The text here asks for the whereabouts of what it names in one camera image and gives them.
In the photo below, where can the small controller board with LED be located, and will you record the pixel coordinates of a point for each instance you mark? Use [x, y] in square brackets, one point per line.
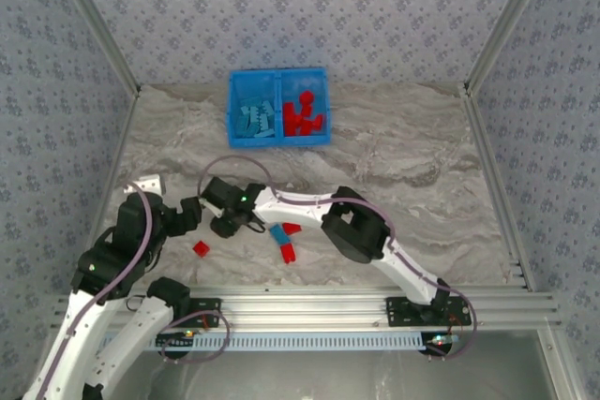
[438, 340]
[175, 341]

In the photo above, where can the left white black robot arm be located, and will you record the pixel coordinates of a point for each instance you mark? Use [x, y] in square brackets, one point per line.
[70, 339]

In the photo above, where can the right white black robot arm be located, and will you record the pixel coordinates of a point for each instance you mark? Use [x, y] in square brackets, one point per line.
[300, 210]

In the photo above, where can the blue two-compartment plastic bin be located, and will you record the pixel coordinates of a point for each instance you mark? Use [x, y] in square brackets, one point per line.
[304, 81]

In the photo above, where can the blue lego brick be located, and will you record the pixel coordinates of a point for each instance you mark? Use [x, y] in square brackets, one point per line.
[250, 104]
[280, 234]
[268, 118]
[255, 115]
[266, 134]
[242, 126]
[255, 129]

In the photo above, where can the aluminium table side rail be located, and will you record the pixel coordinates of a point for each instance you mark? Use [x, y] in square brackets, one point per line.
[496, 184]
[124, 128]

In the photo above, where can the aluminium frame post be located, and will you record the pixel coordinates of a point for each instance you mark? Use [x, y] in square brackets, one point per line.
[100, 25]
[506, 25]

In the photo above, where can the wide aluminium base rail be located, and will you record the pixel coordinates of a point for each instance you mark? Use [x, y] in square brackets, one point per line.
[300, 306]

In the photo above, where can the aluminium lower frame rail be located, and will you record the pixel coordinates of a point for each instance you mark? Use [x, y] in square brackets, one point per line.
[560, 372]

